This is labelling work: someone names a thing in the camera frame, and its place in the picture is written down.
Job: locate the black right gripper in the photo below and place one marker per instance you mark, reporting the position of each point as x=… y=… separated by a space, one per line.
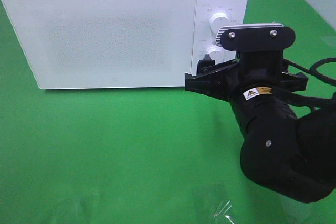
x=224 y=81

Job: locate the white microwave knob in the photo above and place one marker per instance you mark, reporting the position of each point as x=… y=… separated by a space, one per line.
x=216 y=53
x=218 y=20

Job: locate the white microwave door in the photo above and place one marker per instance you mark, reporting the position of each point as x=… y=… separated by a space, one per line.
x=75 y=44

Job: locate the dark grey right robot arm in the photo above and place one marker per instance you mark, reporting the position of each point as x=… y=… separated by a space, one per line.
x=289 y=139

